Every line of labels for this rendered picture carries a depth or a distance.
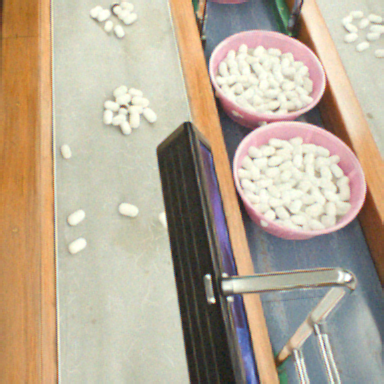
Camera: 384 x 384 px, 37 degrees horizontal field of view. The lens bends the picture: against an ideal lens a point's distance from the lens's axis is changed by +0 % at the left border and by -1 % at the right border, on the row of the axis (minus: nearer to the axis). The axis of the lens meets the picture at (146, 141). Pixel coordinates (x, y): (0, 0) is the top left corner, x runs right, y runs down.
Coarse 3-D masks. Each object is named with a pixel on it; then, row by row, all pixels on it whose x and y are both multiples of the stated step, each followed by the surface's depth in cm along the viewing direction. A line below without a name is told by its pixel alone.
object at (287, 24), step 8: (272, 0) 158; (280, 0) 155; (296, 0) 140; (304, 0) 139; (272, 8) 158; (280, 8) 153; (288, 8) 153; (296, 8) 142; (280, 16) 152; (288, 16) 151; (296, 16) 143; (280, 24) 153; (288, 24) 147; (296, 24) 145; (280, 32) 152; (288, 32) 148; (296, 32) 148
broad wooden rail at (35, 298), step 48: (48, 0) 146; (0, 48) 134; (48, 48) 136; (0, 96) 125; (48, 96) 127; (0, 144) 117; (48, 144) 120; (0, 192) 111; (48, 192) 113; (0, 240) 105; (48, 240) 107; (0, 288) 100; (48, 288) 101; (0, 336) 95; (48, 336) 96
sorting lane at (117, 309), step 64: (64, 0) 148; (128, 0) 149; (64, 64) 134; (128, 64) 135; (64, 128) 124; (64, 192) 114; (128, 192) 115; (64, 256) 106; (128, 256) 107; (64, 320) 99; (128, 320) 100
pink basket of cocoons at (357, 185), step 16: (272, 128) 123; (288, 128) 124; (304, 128) 124; (320, 128) 123; (240, 144) 119; (256, 144) 124; (320, 144) 124; (336, 144) 122; (240, 160) 120; (352, 160) 119; (352, 176) 119; (240, 192) 113; (352, 192) 118; (352, 208) 114; (272, 224) 109; (336, 224) 113
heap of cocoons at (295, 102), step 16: (240, 48) 140; (256, 48) 140; (224, 64) 136; (240, 64) 137; (256, 64) 136; (272, 64) 138; (288, 64) 138; (224, 80) 133; (240, 80) 134; (256, 80) 133; (272, 80) 134; (288, 80) 136; (304, 80) 136; (240, 96) 131; (256, 96) 131; (272, 96) 132; (288, 96) 132; (304, 96) 131; (272, 112) 129; (288, 112) 131
